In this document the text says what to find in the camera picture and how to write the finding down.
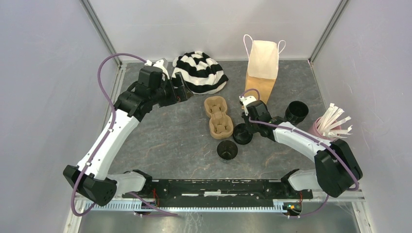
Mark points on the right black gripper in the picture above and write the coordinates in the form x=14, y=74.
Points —
x=246, y=119

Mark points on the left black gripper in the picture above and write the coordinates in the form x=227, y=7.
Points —
x=179, y=94

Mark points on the black coffee cup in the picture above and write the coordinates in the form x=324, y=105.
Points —
x=227, y=150
x=296, y=112

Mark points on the brown cardboard cup carrier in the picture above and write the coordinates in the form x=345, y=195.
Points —
x=220, y=123

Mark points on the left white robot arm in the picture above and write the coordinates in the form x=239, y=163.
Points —
x=90, y=176

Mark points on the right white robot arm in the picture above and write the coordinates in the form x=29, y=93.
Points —
x=336, y=168

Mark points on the black white striped cloth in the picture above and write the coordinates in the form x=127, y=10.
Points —
x=202, y=74

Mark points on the pink straw holder cup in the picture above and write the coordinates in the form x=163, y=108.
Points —
x=314, y=131

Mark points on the brown paper bag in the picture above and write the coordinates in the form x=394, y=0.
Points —
x=263, y=66

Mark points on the white wrapped straws bundle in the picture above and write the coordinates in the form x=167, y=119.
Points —
x=329, y=125

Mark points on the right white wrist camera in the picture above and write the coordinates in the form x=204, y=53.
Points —
x=245, y=101

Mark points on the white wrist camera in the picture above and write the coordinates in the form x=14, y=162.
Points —
x=245, y=101
x=162, y=64

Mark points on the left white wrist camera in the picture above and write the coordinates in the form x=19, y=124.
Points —
x=162, y=64

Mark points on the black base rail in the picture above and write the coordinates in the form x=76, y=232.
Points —
x=220, y=193

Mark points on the left aluminium frame post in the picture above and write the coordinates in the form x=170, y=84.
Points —
x=98, y=26

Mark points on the aluminium frame post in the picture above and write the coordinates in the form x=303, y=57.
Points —
x=98, y=26
x=328, y=30

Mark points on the right aluminium frame post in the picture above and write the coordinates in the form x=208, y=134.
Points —
x=328, y=30

